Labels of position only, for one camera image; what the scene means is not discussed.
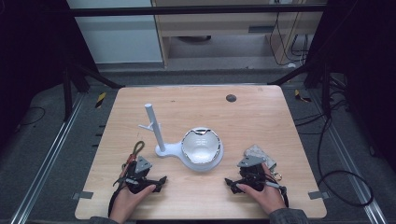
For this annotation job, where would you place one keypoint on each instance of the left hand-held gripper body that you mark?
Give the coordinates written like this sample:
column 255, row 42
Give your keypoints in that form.
column 140, row 174

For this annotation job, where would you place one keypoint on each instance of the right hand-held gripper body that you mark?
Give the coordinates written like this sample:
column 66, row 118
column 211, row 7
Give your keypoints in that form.
column 252, row 174

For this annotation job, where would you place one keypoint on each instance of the white key stand with bowl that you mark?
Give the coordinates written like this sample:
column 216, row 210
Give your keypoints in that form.
column 199, row 149

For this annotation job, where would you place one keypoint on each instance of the person's right hand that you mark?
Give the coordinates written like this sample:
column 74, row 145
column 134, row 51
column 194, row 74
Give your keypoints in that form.
column 269, row 199

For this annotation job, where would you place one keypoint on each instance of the person's left hand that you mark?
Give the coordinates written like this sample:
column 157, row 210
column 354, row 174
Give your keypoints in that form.
column 124, row 202

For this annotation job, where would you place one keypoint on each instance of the round grey table grommet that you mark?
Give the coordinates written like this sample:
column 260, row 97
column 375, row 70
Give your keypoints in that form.
column 231, row 98

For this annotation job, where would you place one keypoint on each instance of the yellow and black tape strip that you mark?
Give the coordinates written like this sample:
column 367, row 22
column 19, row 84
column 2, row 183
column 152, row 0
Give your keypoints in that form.
column 300, row 96
column 100, row 100

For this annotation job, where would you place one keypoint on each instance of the black metal stand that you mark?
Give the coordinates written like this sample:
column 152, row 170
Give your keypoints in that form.
column 325, row 93
column 67, row 93

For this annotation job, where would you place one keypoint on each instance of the small white plug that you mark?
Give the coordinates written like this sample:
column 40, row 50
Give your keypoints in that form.
column 291, row 65

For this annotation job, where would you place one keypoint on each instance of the white cabinet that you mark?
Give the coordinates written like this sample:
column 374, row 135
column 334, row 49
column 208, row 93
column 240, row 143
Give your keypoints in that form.
column 118, row 37

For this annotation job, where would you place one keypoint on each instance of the light wooden desk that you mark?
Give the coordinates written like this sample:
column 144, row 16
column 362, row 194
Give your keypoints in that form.
column 218, row 25

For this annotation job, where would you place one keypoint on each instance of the black curtain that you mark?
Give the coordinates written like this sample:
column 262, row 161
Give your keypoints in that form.
column 31, row 62
column 367, row 62

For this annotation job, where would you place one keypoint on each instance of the aluminium floor rail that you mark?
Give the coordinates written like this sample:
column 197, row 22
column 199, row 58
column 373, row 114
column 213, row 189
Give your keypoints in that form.
column 351, row 165
column 46, row 158

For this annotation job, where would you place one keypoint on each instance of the black horizontal frame bar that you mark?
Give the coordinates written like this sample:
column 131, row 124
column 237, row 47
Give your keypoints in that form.
column 186, row 10

